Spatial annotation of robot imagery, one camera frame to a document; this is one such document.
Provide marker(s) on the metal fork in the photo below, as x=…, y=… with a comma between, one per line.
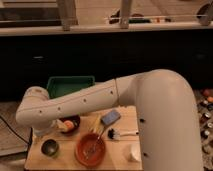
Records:
x=92, y=149

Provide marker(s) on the blue sponge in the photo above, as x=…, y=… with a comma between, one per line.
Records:
x=110, y=117

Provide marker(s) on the orange plastic bowl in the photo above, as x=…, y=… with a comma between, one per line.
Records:
x=83, y=144

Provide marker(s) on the orange fruit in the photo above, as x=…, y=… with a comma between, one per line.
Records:
x=69, y=124

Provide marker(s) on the black dish brush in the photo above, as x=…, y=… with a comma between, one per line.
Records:
x=116, y=135

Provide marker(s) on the green cup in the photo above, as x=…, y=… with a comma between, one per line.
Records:
x=50, y=147

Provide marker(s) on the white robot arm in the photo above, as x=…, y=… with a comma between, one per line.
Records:
x=166, y=109

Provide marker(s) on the dark bowl with fruit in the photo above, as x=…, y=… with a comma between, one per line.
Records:
x=76, y=121

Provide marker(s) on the green plastic tray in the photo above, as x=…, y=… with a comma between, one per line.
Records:
x=58, y=86

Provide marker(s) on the white cup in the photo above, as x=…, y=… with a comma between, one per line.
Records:
x=135, y=154

